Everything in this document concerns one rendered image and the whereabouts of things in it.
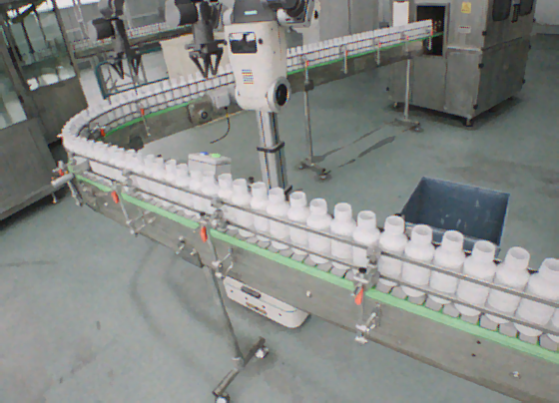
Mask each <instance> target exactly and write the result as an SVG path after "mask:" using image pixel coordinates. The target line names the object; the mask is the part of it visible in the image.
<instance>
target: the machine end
mask: <svg viewBox="0 0 559 403"><path fill-rule="evenodd" d="M396 1H397V0H396ZM536 2H537V0H410V2H409V21H408V24H409V23H416V22H420V21H427V20H432V24H434V23H435V22H436V23H437V22H443V21H445V24H442V23H441V26H437V27H436V28H439V27H440V28H442V27H444V30H440V31H438V32H441V31H444V36H443V48H442V49H440V50H437V51H432V52H429V53H427V54H421V55H419V56H416V57H415V58H414V59H411V60H410V67H411V68H410V80H409V86H410V91H409V102H408V104H409V105H414V106H419V107H424V108H428V109H433V110H438V111H442V112H446V113H451V114H453V115H456V116H460V117H464V118H467V122H464V123H463V126H465V127H472V126H473V123H471V122H469V119H473V118H474V117H475V116H477V115H480V114H482V113H483V112H484V111H486V110H487V111H489V112H492V113H496V112H497V110H496V109H494V106H495V105H498V104H499V103H500V102H502V101H505V100H506V99H509V100H517V99H516V98H514V95H515V94H516V93H518V92H520V91H521V89H522V87H523V83H525V81H526V80H525V79H524V74H525V71H526V69H525V67H526V65H527V58H528V52H529V49H531V45H530V40H531V38H534V37H536V34H531V33H532V28H533V23H535V20H536V19H535V18H534V16H535V15H534V14H535V11H536V10H535V7H536ZM392 7H393V0H389V25H388V26H387V28H389V27H392V20H393V11H392ZM438 32H436V33H438ZM406 61H407V60H403V61H402V60H400V61H398V62H395V63H392V64H390V65H389V74H388V87H387V88H386V91H389V92H388V97H389V99H390V100H394V102H395V105H392V106H391V108H392V109H398V108H400V106H399V105H397V104H396V102H400V103H405V99H404V97H405V85H406V76H405V73H406Z"/></svg>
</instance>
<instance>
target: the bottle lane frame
mask: <svg viewBox="0 0 559 403"><path fill-rule="evenodd" d="M80 180H81V182H82V184H83V185H84V186H85V187H88V188H90V189H91V190H92V192H93V196H94V197H97V199H96V200H95V201H96V202H97V204H98V206H99V209H97V208H95V207H93V209H94V210H95V211H96V212H98V213H99V214H101V215H104V216H105V217H107V218H109V219H113V220H114V221H116V222H119V223H121V224H122V225H124V226H126V227H128V228H130V226H129V225H128V224H126V221H127V220H126V218H125V215H124V213H123V211H122V208H121V206H120V202H115V201H114V199H113V197H112V195H109V196H107V197H105V193H106V192H108V191H110V190H111V188H109V187H106V186H102V185H101V184H98V183H97V182H93V181H91V180H88V179H86V178H84V177H80ZM120 194H121V196H122V198H123V201H124V203H125V205H126V207H127V209H128V212H129V217H130V219H131V220H134V219H136V218H137V217H138V216H139V215H140V214H139V212H138V207H139V208H140V209H141V211H142V213H143V215H142V216H141V217H142V218H144V219H145V221H146V223H147V225H146V226H145V227H142V228H141V229H140V230H139V234H141V235H143V236H145V237H148V238H150V239H151V240H153V241H155V242H157V243H159V244H162V245H164V246H165V247H167V248H169V249H171V250H173V251H175V252H178V253H180V249H179V246H178V240H179V241H183V242H185V243H187V244H190V245H192V246H193V247H194V248H195V249H196V250H197V251H198V255H199V258H200V261H201V264H202V265H203V266H205V267H208V268H210V269H212V270H214V271H216V269H215V268H214V267H213V266H212V263H213V258H212V255H211V251H210V249H209V245H208V242H207V241H206V242H203V240H202V237H201V234H200V232H197V233H196V234H193V229H195V228H196V227H197V226H199V222H194V221H192V220H190V219H188V218H185V217H183V216H180V215H177V214H175V213H172V212H170V211H169V210H165V209H162V208H160V207H158V206H155V205H150V204H148V203H147V202H143V201H139V200H137V198H132V197H131V196H128V195H126V194H123V193H120ZM141 217H140V218H139V219H138V220H136V221H135V227H136V229H138V228H139V227H140V226H143V225H144V224H143V222H142V219H141ZM226 232H227V231H226ZM226 232H220V231H217V230H216V229H213V228H212V229H211V233H212V237H213V241H214V244H215V248H216V251H217V254H218V258H219V260H223V258H224V257H225V256H226V255H227V254H228V251H227V247H226V245H228V246H230V247H231V248H232V252H233V255H230V256H232V257H233V258H234V259H235V263H236V265H234V266H233V267H232V268H231V269H230V270H229V271H228V273H227V277H230V278H232V279H234V280H236V281H238V282H241V283H243V284H245V285H247V286H249V287H251V288H253V289H256V290H258V291H260V292H262V293H263V294H265V295H267V296H269V297H272V298H274V299H276V300H278V301H282V302H284V303H287V304H289V305H291V306H293V307H294V308H296V309H298V310H300V311H303V312H305V313H309V314H311V315H313V316H315V317H316V318H319V319H321V320H323V321H327V322H329V323H331V324H334V325H335V326H337V327H339V328H343V329H345V330H347V331H349V332H351V333H353V334H357V331H356V330H355V326H356V324H357V311H358V304H357V303H356V302H355V299H353V298H351V297H350V294H351V292H352V291H353V289H354V287H353V286H352V281H351V280H348V279H346V278H345V276H346V274H345V275H344V276H342V277H340V276H338V275H337V276H335V275H332V274H331V271H332V269H331V270H330V271H329V272H326V271H323V270H320V269H318V268H317V266H318V264H317V265H316V266H314V267H312V266H310V265H307V264H304V263H303V260H302V261H298V260H292V259H291V258H292V256H291V257H289V258H287V257H284V256H282V255H280V251H279V252H278V253H274V252H271V251H269V250H268V247H269V246H268V247H267V248H265V249H263V248H261V247H258V246H257V243H255V244H251V243H249V242H247V239H245V240H241V239H238V238H236V236H230V235H228V234H226ZM375 287H376V284H375V285H374V286H373V287H372V288H370V289H369V291H368V292H365V316H364V322H367V320H368V318H369V317H370V315H371V314H372V313H373V311H372V306H373V302H375V303H376V304H379V305H380V313H379V314H377V313H376V315H375V316H377V317H379V324H378V326H377V325H376V326H375V327H374V328H373V329H372V331H371V332H370V334H369V336H368V339H370V340H371V341H372V342H374V343H376V344H378V343H379V344H380V345H382V346H384V347H386V348H389V349H391V350H394V351H397V352H399V353H401V354H403V355H407V356H409V357H410V358H414V359H416V360H417V361H422V362H423V363H425V364H428V365H430V366H432V367H436V368H438V369H439V370H440V369H441V370H442V371H444V372H448V373H450V374H453V375H455V376H456V377H460V378H462V379H463V378H464V379H465V380H467V381H470V382H471V383H475V384H477V385H480V386H482V387H485V388H487V389H490V390H491V391H492V390H493V391H494V392H498V393H500V394H503V395H504V396H505V395H506V396H507V397H511V398H512V399H513V398H514V399H515V400H518V401H519V402H523V403H559V347H558V349H557V351H556V352H555V351H551V350H549V349H546V348H543V347H541V346H540V344H539V342H540V341H539V340H538V339H537V342H536V344H535V345H534V344H530V343H528V342H525V341H522V340H519V333H518V332H517V335H516V337H515V338H513V337H510V336H506V335H505V334H503V333H502V334H500V332H499V326H497V328H496V330H495V331H492V330H490V329H486V328H484V327H482V326H480V320H478V321H477V323H476V324H472V323H469V322H467V321H463V320H461V313H460V314H459V316H458V317H456V318H454V317H452V316H449V315H448V314H446V315H445V314H443V308H442V307H441V309H439V311H434V310H431V309H430V308H427V307H424V306H425V303H426V301H424V302H423V303H422V305H417V304H416V303H411V302H409V301H408V296H409V295H408V294H407V296H406V297H405V298H404V299H401V298H397V297H394V296H392V295H391V293H392V289H391V290H390V291H389V292H388V293H385V292H380V291H378V290H376V289H375Z"/></svg>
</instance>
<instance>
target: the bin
mask: <svg viewBox="0 0 559 403"><path fill-rule="evenodd" d="M511 197H512V193H508V192H503V191H499V190H494V189H490V188H485V187H476V186H471V185H467V184H461V183H457V182H452V181H447V180H442V179H438V178H432V177H428V176H421V178H420V179H419V181H418V182H417V183H416V184H415V186H414V188H413V189H412V192H411V194H410V195H409V197H408V198H407V200H406V201H405V203H404V204H403V206H402V207H401V208H400V211H399V213H401V214H403V215H404V216H405V219H404V221H405V227H404V233H408V234H410V235H412V231H413V228H414V227H416V226H418V225H428V226H429V227H430V228H431V234H432V237H431V240H434V241H436V242H440V243H442V241H443V236H444V234H445V233H446V232H447V231H457V232H460V233H462V235H463V243H462V247H461V249H465V250H467V251H471V252H472V250H473V247H474V246H475V242H477V241H479V240H485V241H489V242H490V243H492V244H493V245H494V246H495V254H494V257H495V258H497V257H498V254H499V252H500V251H501V246H502V242H503V237H504V232H505V228H506V223H507V220H508V215H509V206H510V201H511Z"/></svg>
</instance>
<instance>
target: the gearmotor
mask: <svg viewBox="0 0 559 403"><path fill-rule="evenodd" d="M235 91H236V88H235V87H234V86H227V87H224V88H220V89H215V90H213V91H210V92H207V93H204V94H203V98H202V99H201V100H197V101H194V102H190V103H189V104H188V105H189V113H190V117H191V121H192V123H193V125H194V126H195V127H196V126H200V125H202V124H205V123H208V122H211V121H213V115H212V111H215V110H218V109H221V108H225V110H226V111H227V120H228V125H229V127H228V131H227V133H228V132H229V129H230V123H229V118H228V106H230V105H233V104H235V103H236V102H237V100H236V96H235ZM225 135H226V134H224V135H223V136H222V137H220V139H221V138H223V137H224V136H225ZM216 141H218V140H215V141H212V142H211V143H213V142H216Z"/></svg>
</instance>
